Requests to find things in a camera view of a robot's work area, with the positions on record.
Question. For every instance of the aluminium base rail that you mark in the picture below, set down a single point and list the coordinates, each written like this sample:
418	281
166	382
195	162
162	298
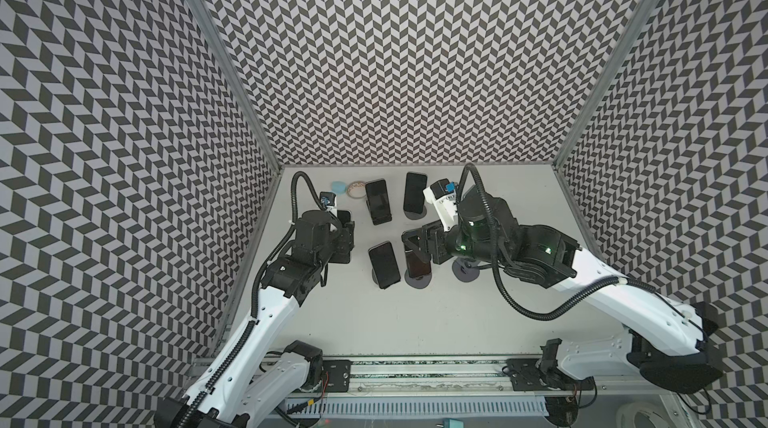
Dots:
439	375

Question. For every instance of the black phone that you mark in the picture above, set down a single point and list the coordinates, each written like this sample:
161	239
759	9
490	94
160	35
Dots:
415	185
417	267
384	264
377	202

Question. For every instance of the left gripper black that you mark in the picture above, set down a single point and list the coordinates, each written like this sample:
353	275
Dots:
344	238

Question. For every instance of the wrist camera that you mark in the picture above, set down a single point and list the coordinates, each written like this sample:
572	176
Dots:
442	196
327	200

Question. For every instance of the back centre black phone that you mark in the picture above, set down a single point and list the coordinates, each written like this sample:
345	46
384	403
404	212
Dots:
415	185

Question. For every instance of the front centre black phone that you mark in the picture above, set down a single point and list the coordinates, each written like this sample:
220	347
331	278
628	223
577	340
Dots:
417	267

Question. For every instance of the front left black phone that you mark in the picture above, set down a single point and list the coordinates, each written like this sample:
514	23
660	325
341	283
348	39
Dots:
384	264

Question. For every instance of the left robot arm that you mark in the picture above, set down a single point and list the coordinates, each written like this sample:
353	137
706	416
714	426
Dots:
233	391

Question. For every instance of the light blue round disc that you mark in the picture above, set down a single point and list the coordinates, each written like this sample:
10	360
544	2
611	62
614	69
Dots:
339	187

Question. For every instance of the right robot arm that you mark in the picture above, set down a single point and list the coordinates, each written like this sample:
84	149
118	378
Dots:
544	274

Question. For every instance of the grey round stand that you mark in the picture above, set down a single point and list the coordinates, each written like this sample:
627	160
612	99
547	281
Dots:
418	282
465	270
417	214

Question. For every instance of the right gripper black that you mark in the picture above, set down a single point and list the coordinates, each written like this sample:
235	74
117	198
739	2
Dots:
436	241

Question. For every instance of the back left black phone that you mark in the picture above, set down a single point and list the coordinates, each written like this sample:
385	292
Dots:
377	202

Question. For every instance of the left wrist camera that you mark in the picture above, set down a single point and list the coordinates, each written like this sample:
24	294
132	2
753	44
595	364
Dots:
327	200

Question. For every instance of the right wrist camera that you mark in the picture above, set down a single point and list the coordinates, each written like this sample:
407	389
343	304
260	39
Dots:
442	196

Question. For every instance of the grey round stand back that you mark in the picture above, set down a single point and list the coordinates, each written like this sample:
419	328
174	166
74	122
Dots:
417	214

